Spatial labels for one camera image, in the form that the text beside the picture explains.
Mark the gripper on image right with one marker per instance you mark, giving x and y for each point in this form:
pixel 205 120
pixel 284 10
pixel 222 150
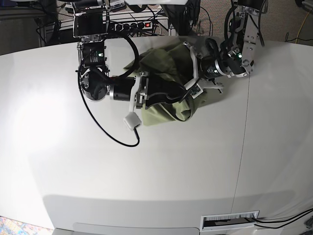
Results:
pixel 205 68

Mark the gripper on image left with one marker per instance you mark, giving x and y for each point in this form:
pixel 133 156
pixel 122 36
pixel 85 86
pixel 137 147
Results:
pixel 142 91

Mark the green T-shirt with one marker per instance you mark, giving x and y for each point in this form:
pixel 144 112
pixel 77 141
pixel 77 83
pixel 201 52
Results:
pixel 173 71

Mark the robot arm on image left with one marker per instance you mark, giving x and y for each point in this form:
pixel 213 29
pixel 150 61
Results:
pixel 93 29

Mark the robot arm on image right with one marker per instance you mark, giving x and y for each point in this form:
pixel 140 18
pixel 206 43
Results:
pixel 234 57

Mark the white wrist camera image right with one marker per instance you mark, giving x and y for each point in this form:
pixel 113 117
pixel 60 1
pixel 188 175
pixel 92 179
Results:
pixel 196 91

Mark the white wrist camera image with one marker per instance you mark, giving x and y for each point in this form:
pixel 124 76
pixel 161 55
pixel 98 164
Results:
pixel 132 120
pixel 196 91

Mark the black camera cable image right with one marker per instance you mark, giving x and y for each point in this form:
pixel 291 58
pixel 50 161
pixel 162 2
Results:
pixel 188 92

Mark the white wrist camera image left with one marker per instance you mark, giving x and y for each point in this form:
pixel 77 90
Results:
pixel 132 120

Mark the grey table leg frame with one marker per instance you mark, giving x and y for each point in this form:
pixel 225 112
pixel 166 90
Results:
pixel 172 13

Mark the black power strip red switch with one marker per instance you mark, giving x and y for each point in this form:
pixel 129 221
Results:
pixel 142 26

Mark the white cable grommet tray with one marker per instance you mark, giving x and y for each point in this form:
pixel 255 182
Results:
pixel 231 221

